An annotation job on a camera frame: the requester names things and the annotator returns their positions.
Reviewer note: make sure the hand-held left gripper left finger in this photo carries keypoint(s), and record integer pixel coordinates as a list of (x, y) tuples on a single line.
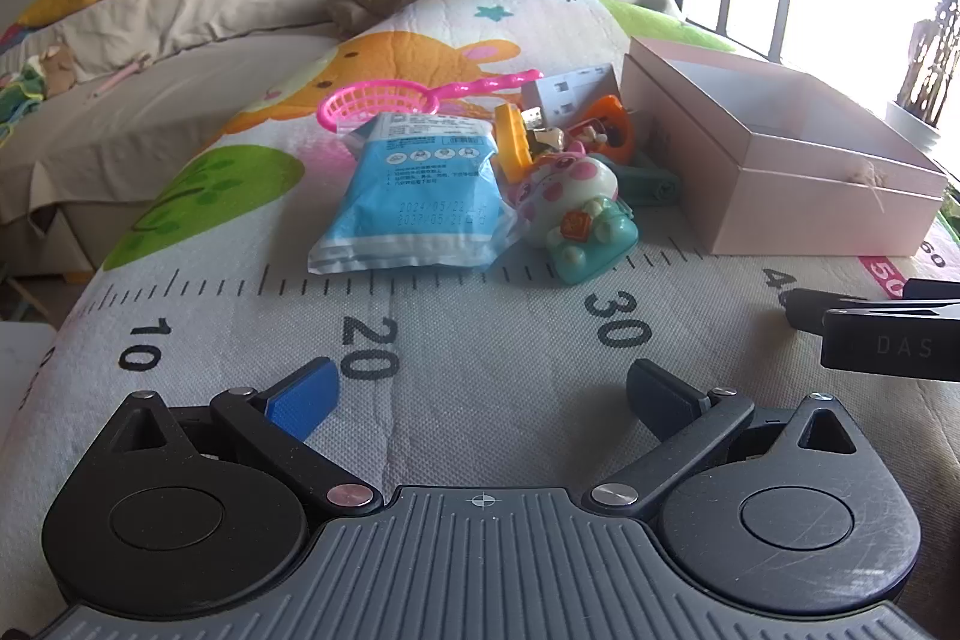
[(304, 396)]

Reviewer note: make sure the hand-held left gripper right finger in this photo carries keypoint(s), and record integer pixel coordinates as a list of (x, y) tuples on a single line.
[(664, 396)]

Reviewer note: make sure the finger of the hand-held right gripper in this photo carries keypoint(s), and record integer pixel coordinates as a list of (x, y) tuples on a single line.
[(806, 310), (934, 290)]

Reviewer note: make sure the pink cardboard box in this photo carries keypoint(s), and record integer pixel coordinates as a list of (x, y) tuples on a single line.
[(810, 212)]

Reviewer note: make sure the teal cloth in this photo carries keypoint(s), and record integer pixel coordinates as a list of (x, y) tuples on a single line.
[(652, 186)]

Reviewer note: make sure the blue plastic packet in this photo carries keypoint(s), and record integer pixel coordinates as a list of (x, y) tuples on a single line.
[(405, 197)]

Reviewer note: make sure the pink spotted toy teal base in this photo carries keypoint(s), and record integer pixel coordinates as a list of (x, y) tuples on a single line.
[(570, 190)]

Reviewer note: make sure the orange plastic toy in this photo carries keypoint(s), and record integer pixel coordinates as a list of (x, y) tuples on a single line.
[(611, 115)]

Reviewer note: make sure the yellow plastic toy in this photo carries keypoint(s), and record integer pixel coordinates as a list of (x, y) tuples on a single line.
[(514, 145)]

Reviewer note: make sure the grey battery holder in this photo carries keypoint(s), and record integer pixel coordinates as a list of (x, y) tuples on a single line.
[(570, 93)]

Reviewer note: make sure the pink toy net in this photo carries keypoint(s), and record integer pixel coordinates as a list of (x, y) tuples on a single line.
[(480, 85)]

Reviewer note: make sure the potted plant white pot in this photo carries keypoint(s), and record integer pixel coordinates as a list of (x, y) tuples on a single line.
[(911, 130)]

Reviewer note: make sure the printed play mat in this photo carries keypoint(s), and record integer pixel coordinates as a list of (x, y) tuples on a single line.
[(487, 340)]

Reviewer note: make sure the pink stick toy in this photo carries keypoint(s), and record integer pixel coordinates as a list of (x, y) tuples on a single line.
[(124, 74)]

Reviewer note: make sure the beige covered sofa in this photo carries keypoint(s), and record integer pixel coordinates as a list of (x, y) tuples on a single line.
[(150, 48)]

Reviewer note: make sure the brown teddy bear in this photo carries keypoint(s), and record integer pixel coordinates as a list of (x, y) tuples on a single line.
[(56, 70)]

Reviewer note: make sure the green cloth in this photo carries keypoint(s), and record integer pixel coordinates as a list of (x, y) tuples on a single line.
[(19, 93)]

